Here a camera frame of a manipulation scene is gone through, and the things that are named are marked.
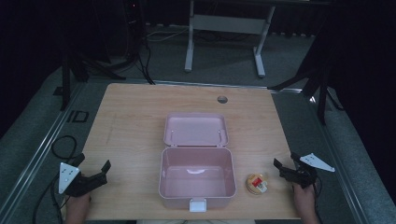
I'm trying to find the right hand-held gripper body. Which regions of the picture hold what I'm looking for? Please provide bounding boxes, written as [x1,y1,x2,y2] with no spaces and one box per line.
[280,152,336,189]

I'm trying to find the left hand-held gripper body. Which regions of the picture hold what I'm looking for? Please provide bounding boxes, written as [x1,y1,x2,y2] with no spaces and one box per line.
[58,161,108,198]

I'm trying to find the round yellow red-label packet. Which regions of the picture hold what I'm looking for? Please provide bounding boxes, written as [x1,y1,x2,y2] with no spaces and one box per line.
[245,173,270,196]

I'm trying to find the pink plastic lidded box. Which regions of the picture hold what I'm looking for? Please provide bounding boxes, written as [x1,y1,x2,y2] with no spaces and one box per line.
[158,111,237,214]

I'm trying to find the person's left hand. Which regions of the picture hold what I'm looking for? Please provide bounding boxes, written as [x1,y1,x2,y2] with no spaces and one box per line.
[65,191,92,205]

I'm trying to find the person's right hand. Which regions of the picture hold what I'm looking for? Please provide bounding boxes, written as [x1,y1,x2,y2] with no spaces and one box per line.
[291,183,317,203]

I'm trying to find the black metal stand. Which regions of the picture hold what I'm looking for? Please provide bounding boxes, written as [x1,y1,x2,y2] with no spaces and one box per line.
[60,50,127,112]
[268,18,346,126]

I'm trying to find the black computer tower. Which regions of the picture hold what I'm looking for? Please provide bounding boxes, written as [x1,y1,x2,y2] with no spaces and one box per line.
[121,0,147,62]

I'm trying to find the black looped cable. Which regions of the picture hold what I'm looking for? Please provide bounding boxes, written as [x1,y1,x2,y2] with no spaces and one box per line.
[32,134,78,224]

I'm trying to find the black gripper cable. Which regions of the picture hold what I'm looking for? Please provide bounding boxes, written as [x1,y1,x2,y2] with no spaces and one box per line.
[312,182,324,224]

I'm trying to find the black hanging cables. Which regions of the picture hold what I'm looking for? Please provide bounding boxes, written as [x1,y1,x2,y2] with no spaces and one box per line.
[133,41,156,86]

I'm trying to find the white floor cable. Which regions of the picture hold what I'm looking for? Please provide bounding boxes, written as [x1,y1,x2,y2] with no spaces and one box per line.
[145,27,190,43]

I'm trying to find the white metal desk frame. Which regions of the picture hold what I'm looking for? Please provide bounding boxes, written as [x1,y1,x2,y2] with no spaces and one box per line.
[184,0,276,78]

